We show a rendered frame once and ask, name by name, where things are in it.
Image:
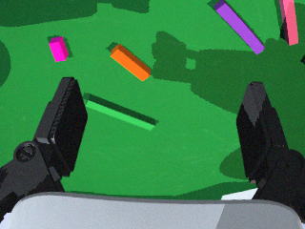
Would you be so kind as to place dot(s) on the pink rod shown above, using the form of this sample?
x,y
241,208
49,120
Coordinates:
x,y
289,21

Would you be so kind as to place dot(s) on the purple rod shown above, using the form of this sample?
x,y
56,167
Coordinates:
x,y
239,26

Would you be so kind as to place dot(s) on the green rod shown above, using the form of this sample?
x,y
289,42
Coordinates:
x,y
104,106

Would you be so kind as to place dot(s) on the orange rod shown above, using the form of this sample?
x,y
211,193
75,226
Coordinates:
x,y
130,62

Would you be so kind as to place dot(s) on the magenta rod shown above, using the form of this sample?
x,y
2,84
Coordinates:
x,y
58,49

